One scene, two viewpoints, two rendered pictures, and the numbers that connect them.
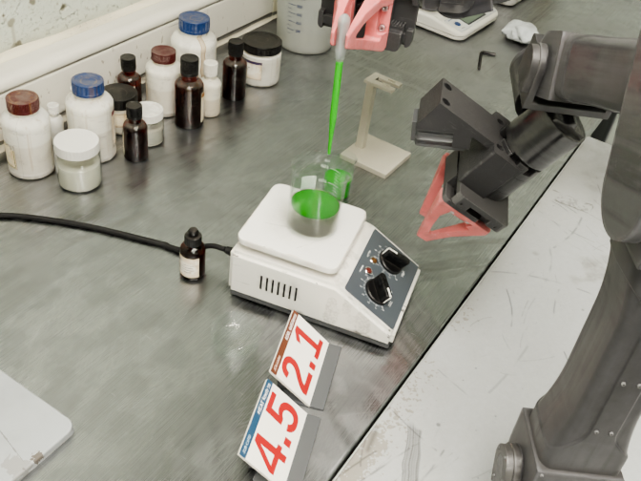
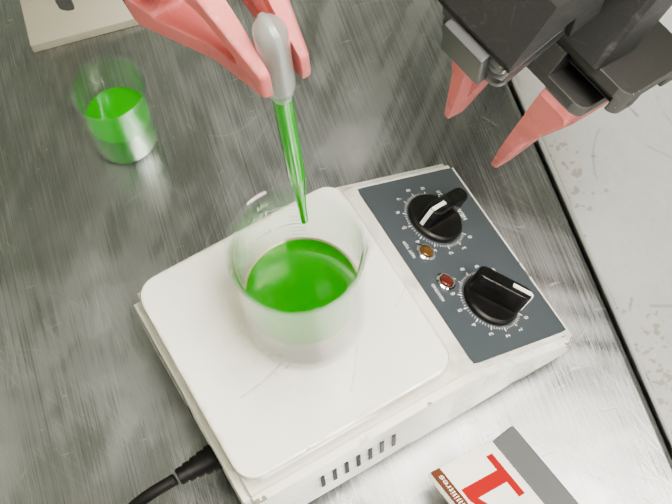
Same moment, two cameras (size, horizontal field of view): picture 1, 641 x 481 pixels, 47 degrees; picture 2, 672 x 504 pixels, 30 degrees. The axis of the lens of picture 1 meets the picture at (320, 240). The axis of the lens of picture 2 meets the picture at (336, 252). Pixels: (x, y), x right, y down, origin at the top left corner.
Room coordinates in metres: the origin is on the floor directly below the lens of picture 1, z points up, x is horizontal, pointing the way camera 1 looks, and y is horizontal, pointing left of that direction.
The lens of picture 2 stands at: (0.47, 0.15, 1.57)
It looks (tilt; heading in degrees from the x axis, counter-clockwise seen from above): 66 degrees down; 320
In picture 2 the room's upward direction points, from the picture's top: 5 degrees counter-clockwise
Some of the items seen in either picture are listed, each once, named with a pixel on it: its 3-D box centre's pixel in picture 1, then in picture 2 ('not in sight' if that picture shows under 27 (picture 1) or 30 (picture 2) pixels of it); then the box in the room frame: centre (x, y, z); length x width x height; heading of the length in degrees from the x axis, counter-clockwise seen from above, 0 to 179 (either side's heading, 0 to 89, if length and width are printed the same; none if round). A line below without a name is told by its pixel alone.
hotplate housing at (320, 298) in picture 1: (320, 261); (339, 333); (0.66, 0.00, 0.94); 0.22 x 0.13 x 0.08; 76
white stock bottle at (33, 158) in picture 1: (27, 134); not in sight; (0.80, 0.40, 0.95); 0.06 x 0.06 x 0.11
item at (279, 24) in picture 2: (344, 37); (281, 56); (0.66, 0.01, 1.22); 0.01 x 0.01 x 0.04; 76
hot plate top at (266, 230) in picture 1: (304, 225); (292, 327); (0.66, 0.02, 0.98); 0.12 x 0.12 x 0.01; 76
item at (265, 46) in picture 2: (340, 36); (268, 62); (0.66, 0.01, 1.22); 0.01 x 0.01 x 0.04; 76
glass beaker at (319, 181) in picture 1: (318, 198); (307, 281); (0.66, 0.01, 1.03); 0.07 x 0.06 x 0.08; 66
